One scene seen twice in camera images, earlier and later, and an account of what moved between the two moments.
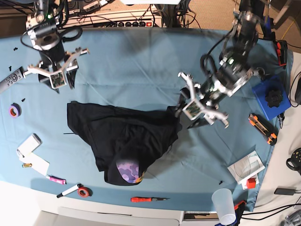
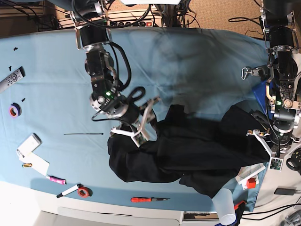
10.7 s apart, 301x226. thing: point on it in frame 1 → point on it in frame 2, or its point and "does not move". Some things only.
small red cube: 251,183 does not move
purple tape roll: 14,110 does not move
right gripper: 58,78 → 139,134
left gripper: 193,110 → 275,164
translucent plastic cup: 223,201 does not move
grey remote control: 10,81 does not move
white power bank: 29,145 does not move
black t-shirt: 125,141 → 205,154
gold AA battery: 27,165 does not move
